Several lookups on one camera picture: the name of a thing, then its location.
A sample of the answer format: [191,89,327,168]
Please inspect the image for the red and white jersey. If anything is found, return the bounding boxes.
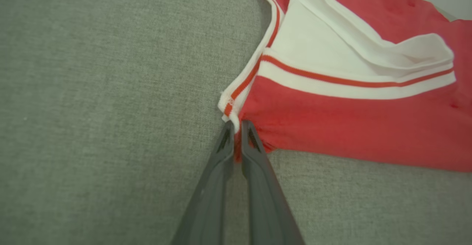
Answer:
[218,0,472,173]

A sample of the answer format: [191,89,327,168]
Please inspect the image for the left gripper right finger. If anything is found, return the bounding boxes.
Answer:
[240,120,305,245]

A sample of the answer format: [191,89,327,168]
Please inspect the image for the grey fabric sofa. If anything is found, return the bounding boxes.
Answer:
[0,0,472,245]

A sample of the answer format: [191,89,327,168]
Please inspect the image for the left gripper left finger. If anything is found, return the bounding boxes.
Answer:
[171,120,236,245]

